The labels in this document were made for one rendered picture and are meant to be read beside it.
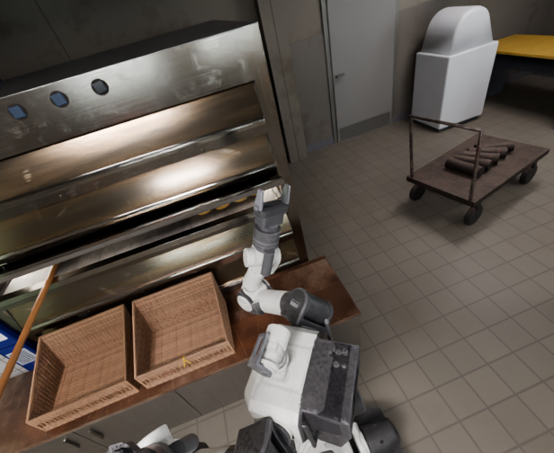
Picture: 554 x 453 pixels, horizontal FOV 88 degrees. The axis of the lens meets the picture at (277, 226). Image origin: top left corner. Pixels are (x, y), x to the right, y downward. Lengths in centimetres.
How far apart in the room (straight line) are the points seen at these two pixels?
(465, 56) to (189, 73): 411
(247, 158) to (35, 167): 99
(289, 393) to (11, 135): 149
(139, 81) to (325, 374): 133
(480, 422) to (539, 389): 44
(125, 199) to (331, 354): 129
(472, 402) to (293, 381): 169
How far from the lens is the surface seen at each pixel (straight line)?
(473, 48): 515
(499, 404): 246
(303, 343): 90
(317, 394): 85
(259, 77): 152
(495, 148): 379
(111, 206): 173
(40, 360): 243
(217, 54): 148
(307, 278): 210
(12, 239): 198
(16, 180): 178
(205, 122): 152
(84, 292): 217
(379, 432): 189
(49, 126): 163
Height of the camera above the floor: 219
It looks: 39 degrees down
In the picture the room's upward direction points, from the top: 16 degrees counter-clockwise
